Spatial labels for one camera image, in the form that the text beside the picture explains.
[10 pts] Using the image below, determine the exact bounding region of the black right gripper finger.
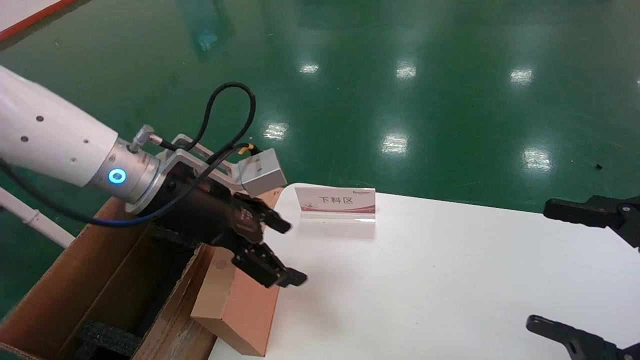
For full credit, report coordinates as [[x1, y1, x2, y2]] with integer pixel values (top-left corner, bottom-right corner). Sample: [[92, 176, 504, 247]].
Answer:
[[543, 195, 640, 248], [526, 315, 640, 360]]

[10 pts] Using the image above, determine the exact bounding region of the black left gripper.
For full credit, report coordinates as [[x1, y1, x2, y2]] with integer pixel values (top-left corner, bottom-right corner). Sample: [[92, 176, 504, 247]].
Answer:
[[137, 167, 309, 289]]

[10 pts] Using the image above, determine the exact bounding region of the small cardboard box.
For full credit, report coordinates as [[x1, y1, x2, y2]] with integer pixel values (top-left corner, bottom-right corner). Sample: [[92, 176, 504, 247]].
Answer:
[[190, 245, 281, 357]]

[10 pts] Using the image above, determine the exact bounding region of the large cardboard box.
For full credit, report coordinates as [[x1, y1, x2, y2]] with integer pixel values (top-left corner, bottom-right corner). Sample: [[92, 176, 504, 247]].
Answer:
[[0, 192, 221, 360]]

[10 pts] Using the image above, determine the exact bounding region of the acrylic sign with red print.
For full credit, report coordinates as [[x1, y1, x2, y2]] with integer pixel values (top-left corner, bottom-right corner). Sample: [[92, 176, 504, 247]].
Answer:
[[294, 186, 377, 223]]

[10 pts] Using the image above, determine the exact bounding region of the black foam pad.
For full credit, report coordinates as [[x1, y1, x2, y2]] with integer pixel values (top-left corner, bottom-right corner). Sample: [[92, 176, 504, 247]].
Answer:
[[75, 320, 146, 360]]

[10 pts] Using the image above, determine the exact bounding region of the white pipe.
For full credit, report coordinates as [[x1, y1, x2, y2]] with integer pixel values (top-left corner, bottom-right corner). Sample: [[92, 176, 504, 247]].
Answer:
[[0, 187, 76, 249]]

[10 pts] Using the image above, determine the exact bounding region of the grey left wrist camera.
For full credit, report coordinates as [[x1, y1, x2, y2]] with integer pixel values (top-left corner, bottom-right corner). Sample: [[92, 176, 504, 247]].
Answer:
[[237, 148, 288, 198]]

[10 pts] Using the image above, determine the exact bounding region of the silver camera mounting bracket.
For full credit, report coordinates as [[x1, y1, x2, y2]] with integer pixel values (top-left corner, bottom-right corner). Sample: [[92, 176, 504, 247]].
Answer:
[[160, 134, 246, 191]]

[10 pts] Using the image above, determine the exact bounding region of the black looped cable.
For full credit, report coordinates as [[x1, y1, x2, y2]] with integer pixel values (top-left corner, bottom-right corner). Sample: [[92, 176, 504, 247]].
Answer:
[[127, 82, 257, 152]]

